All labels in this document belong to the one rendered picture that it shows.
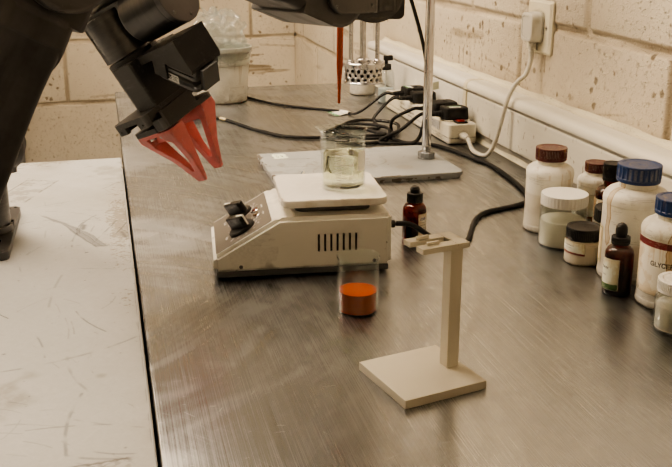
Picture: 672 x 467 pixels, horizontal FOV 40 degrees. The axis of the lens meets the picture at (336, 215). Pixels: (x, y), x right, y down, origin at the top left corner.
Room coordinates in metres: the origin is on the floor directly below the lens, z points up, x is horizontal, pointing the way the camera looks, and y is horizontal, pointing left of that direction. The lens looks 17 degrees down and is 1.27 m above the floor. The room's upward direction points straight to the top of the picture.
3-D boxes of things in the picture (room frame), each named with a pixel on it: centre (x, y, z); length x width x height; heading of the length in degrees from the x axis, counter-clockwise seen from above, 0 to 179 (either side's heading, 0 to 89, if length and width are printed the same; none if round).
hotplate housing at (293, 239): (1.04, 0.03, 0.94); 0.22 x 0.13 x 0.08; 99
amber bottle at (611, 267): (0.92, -0.30, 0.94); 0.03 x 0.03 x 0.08
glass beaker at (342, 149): (1.03, -0.01, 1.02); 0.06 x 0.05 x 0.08; 89
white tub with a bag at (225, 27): (2.10, 0.26, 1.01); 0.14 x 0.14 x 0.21
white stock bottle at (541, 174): (1.15, -0.27, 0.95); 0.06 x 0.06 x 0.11
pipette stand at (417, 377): (0.72, -0.07, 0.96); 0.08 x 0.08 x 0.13; 27
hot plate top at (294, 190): (1.04, 0.01, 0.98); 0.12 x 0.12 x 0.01; 9
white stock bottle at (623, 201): (0.98, -0.33, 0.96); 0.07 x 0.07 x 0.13
